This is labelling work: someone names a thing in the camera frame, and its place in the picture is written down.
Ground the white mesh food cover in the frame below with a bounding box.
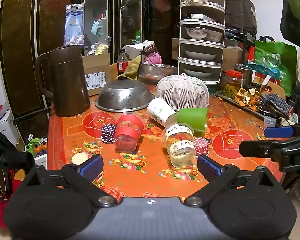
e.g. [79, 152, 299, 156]
[156, 74, 209, 111]

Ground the green shopping bag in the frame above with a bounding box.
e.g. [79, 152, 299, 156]
[255, 36, 297, 97]

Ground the clear cup with red band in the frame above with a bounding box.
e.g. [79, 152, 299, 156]
[114, 113, 144, 152]

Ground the brown plastic pitcher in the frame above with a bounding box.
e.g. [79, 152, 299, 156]
[34, 45, 90, 117]

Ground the tray of dried peels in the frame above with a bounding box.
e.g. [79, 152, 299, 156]
[215, 88, 288, 124]

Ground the white paper cup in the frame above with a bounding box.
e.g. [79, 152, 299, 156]
[147, 98, 177, 127]

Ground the orange polka dot cupcake liner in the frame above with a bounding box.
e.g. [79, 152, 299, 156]
[71, 152, 93, 165]

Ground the blue white snack bag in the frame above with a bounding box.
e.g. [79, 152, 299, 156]
[64, 3, 84, 47]

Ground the red lid pickle jar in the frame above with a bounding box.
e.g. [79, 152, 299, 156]
[223, 70, 242, 100]

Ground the clear glass jar with labels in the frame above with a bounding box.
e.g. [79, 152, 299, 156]
[162, 123, 196, 169]

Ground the cola bottle red label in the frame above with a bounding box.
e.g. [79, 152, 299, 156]
[116, 49, 129, 75]

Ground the red polka dot cupcake liner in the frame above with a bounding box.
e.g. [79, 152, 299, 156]
[194, 138, 209, 156]

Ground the black bag on shelf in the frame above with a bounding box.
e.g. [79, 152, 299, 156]
[225, 0, 257, 36]

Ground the steel bowl behind colander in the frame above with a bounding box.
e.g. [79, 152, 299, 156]
[138, 63, 178, 85]

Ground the cardboard box with label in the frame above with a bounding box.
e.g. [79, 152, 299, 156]
[82, 53, 111, 96]

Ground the green plastic cup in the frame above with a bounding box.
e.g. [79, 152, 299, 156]
[177, 107, 209, 137]

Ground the purple polka dot cupcake liner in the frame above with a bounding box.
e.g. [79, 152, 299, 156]
[101, 124, 116, 143]

